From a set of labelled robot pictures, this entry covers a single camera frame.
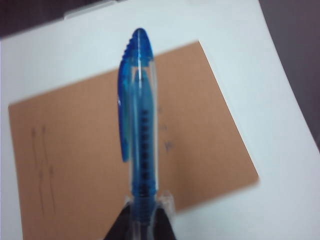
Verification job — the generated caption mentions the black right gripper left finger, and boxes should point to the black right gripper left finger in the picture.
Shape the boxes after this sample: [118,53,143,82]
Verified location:
[103,196,137,240]

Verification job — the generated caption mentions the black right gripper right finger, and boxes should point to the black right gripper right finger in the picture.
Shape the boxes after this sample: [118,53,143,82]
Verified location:
[151,190,178,240]

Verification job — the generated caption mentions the blue transparent pen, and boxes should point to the blue transparent pen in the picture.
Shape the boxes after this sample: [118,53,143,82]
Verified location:
[116,27,160,240]

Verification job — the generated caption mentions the brown kraft notebook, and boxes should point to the brown kraft notebook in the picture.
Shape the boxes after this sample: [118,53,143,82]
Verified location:
[7,39,260,240]

